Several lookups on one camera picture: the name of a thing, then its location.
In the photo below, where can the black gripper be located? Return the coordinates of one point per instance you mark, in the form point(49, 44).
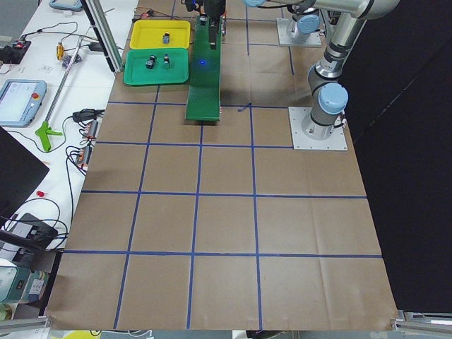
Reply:
point(213, 8)

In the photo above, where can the green push button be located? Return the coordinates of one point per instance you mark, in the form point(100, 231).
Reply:
point(166, 61)
point(150, 63)

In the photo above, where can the yellow plastic tray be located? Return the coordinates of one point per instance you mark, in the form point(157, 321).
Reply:
point(147, 34)

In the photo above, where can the green conveyor belt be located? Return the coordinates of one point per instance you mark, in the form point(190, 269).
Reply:
point(203, 103)

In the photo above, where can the green plastic tray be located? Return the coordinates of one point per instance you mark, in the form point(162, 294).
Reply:
point(135, 72)

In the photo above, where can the black power adapter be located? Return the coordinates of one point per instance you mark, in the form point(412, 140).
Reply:
point(87, 114)

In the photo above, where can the brass cylinder connector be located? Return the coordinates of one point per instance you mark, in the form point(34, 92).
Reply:
point(60, 51)

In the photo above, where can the orange relay module upper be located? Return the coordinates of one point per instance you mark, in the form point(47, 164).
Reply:
point(89, 131)

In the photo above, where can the orange relay module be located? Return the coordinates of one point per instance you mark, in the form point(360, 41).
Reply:
point(83, 156)
point(89, 131)

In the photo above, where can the orange relay module lower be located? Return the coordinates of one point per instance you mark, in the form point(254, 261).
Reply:
point(83, 156)

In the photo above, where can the teach pendant tablet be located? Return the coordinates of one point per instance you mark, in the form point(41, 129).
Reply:
point(20, 101)

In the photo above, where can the black monitor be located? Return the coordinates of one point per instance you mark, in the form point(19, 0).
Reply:
point(21, 173)

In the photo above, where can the black device box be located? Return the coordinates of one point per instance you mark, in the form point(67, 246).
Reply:
point(30, 233)

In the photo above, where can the teal equipment box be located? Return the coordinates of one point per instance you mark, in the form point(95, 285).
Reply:
point(21, 285)

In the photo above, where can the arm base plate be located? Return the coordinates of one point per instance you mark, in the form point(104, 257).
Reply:
point(306, 135)
point(289, 35)

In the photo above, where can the aluminium frame post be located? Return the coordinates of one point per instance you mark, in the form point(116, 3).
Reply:
point(98, 22)

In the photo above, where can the green handled reach grabber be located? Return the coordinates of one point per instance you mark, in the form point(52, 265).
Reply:
point(45, 130)

